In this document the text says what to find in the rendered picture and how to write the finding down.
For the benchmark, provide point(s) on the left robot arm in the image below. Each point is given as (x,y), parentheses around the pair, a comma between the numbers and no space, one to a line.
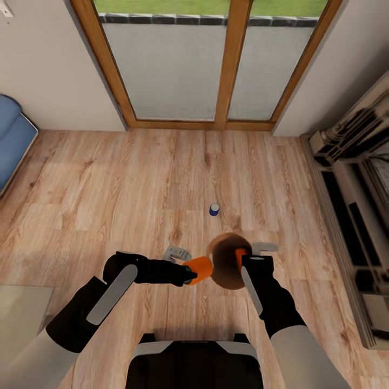
(45,362)

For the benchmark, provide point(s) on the can of soda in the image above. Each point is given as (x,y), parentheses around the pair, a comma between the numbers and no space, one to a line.
(202,266)
(214,209)
(238,252)

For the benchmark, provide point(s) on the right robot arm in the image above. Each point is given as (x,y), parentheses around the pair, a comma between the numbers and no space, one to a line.
(302,361)

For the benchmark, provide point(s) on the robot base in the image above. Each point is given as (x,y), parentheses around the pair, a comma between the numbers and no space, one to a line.
(194,364)

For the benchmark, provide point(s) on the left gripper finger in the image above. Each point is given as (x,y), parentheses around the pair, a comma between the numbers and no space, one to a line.
(190,275)

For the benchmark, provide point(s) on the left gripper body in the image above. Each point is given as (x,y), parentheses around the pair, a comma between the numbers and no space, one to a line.
(168,272)

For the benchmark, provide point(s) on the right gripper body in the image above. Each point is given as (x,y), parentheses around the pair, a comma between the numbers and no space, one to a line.
(268,259)

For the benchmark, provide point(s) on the trash can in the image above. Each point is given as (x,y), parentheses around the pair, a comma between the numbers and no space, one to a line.
(225,268)

